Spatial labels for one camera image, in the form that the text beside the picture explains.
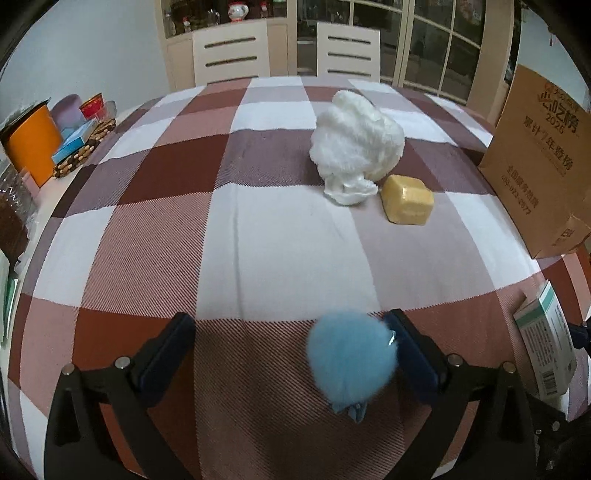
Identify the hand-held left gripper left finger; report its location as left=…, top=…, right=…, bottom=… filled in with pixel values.
left=44, top=311, right=197, bottom=480

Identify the white medicine box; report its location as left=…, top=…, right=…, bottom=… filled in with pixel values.
left=513, top=279, right=578, bottom=401

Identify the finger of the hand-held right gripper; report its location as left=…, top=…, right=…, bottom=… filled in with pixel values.
left=567, top=320, right=591, bottom=352
left=526, top=388, right=585, bottom=467

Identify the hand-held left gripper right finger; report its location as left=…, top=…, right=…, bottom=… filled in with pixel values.
left=384, top=308, right=539, bottom=480

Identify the brown white checked tablecloth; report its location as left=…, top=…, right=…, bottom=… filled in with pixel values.
left=7, top=74, right=591, bottom=480

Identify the orange cylindrical container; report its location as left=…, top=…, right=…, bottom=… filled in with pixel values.
left=0, top=104, right=63, bottom=188

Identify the yellow sponge block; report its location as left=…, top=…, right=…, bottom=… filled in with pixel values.
left=379, top=174, right=435, bottom=226

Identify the white green paper packet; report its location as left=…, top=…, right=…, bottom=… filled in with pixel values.
left=0, top=251, right=21, bottom=347

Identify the white fluffy plush toy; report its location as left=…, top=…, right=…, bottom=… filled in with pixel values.
left=309, top=90, right=406, bottom=206

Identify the clear plastic water bottle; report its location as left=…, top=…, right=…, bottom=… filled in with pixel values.
left=0, top=161, right=40, bottom=217

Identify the blue fluffy pom-pom clip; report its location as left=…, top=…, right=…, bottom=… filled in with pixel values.
left=307, top=310, right=400, bottom=423

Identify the purple plastic container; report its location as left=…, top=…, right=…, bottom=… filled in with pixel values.
left=50, top=95, right=86, bottom=132

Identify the white slatted chair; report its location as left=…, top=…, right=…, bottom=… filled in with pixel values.
left=191, top=18, right=271, bottom=86
left=316, top=22, right=382, bottom=84

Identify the brown beaded trivet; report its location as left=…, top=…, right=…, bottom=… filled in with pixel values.
left=52, top=117, right=117, bottom=180

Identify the light blue flat box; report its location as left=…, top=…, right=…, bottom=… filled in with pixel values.
left=51, top=119, right=100, bottom=164

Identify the brown cardboard box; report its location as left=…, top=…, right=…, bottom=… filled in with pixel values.
left=478, top=64, right=591, bottom=260

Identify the cream glass door cabinet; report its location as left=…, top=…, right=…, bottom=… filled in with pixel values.
left=159, top=0, right=515, bottom=125

